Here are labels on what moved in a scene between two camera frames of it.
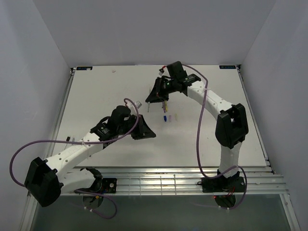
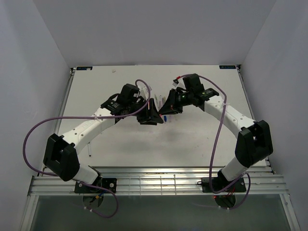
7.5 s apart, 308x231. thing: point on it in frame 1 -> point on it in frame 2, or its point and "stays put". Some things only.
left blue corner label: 84,68 stays put
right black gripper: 157,95 -> 171,107
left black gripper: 143,130 -> 151,116
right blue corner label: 227,67 stays put
